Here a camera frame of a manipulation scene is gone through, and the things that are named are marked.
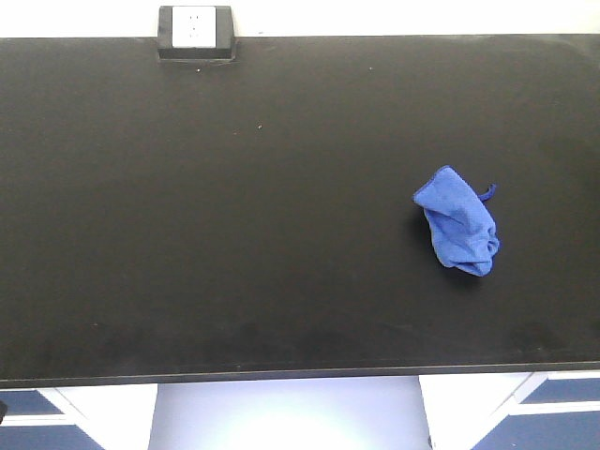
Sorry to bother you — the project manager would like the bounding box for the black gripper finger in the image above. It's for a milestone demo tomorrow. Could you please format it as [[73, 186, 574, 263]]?
[[0, 401, 7, 424]]

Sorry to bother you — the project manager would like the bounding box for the blue microfiber cloth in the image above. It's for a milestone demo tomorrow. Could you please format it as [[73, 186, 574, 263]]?
[[412, 165, 501, 278]]

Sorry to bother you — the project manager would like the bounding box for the blue left under-bench cabinet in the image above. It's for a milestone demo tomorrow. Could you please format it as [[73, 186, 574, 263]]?
[[1, 384, 158, 449]]

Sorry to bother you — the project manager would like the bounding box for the blue under-bench cabinet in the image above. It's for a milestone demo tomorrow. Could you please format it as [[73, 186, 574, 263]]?
[[1, 384, 158, 449], [419, 370, 599, 449]]

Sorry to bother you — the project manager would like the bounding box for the black white power outlet box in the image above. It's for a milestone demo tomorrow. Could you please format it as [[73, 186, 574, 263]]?
[[157, 6, 236, 62]]

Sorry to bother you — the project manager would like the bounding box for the blue right under-bench cabinet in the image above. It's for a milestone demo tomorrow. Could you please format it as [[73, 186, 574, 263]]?
[[419, 370, 599, 449]]

